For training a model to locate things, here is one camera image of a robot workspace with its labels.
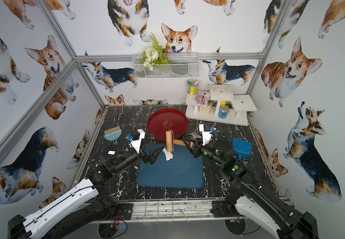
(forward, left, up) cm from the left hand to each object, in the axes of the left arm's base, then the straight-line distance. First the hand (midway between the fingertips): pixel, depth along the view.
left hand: (157, 137), depth 67 cm
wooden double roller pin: (+2, -5, -8) cm, 10 cm away
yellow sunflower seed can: (+46, -20, -9) cm, 51 cm away
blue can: (+34, -41, -22) cm, 58 cm away
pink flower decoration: (+34, -24, -9) cm, 43 cm away
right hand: (+1, -14, 0) cm, 14 cm away
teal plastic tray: (-5, -12, -29) cm, 32 cm away
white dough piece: (+4, -3, -27) cm, 28 cm away
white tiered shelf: (+33, -51, -16) cm, 63 cm away
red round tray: (+36, +2, -32) cm, 48 cm away
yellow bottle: (+39, -42, -19) cm, 61 cm away
